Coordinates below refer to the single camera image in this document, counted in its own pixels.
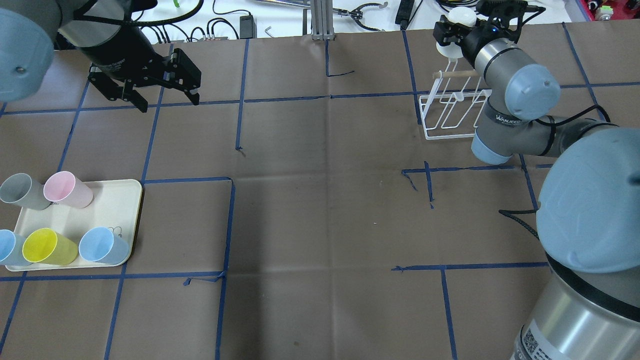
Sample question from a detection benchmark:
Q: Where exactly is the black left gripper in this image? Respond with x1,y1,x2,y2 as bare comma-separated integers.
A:
76,26,202,113

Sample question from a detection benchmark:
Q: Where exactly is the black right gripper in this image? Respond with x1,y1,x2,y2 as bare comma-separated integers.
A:
433,0,529,63

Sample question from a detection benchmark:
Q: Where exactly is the white plastic cup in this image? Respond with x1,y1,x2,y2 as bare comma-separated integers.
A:
433,7,477,60

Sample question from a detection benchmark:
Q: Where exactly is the light blue plastic cup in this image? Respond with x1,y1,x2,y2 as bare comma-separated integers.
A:
78,226,132,265

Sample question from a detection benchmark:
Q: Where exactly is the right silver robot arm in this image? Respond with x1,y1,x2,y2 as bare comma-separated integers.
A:
433,0,640,360

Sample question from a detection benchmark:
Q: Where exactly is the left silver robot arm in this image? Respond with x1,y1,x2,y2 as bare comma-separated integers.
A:
0,0,204,113

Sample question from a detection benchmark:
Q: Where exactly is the pink plastic cup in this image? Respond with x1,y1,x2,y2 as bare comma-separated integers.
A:
43,171,94,208

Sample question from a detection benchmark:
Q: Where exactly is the grey plastic cup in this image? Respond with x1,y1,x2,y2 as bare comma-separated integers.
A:
0,173,51,211

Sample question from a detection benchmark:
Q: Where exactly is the yellow plastic cup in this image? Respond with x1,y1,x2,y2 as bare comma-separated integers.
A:
22,228,79,265

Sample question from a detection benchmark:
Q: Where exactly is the black power adapter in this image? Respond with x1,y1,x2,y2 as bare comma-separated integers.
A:
238,14,258,39

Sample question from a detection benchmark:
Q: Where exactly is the cream rabbit print tray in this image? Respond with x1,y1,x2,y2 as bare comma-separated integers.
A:
14,178,143,267

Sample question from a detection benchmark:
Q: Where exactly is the brown paper table cover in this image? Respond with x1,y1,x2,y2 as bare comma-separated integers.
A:
0,22,640,360

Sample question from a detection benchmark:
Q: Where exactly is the white wire cup rack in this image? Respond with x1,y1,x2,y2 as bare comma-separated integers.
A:
418,58,492,141

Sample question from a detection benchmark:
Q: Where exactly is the aluminium frame post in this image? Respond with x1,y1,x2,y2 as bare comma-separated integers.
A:
310,0,335,41

